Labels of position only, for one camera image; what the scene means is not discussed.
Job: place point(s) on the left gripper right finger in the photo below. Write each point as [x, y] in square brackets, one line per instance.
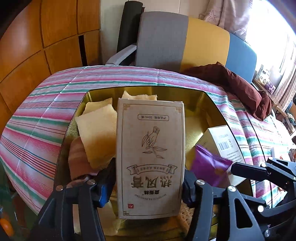
[235, 219]

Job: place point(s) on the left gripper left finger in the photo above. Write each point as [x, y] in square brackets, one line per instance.
[55, 220]

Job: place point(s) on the purple sachet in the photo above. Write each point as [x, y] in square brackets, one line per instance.
[211, 168]

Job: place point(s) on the pale blue yellow sock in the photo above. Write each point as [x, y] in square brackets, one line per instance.
[109, 222]

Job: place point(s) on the small white box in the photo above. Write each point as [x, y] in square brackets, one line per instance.
[220, 141]

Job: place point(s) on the pink striped towel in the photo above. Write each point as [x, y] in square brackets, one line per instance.
[78, 162]

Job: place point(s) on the cream tea box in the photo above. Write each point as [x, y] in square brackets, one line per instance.
[150, 158]

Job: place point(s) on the yellow sponge block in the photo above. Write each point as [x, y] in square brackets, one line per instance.
[93, 106]
[126, 95]

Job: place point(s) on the gold tin tray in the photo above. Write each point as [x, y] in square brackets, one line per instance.
[200, 113]

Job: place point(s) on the striped tablecloth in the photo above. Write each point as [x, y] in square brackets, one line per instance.
[32, 138]

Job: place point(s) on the dark red cloth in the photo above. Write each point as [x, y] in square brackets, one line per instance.
[258, 103]

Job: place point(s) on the grey yellow blue armchair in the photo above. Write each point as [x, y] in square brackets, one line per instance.
[177, 42]

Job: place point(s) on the black rolled mat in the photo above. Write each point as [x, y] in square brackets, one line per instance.
[129, 26]

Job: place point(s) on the pink patterned curtain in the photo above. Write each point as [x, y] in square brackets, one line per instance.
[231, 15]

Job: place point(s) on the wooden wardrobe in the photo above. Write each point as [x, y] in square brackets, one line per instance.
[44, 38]

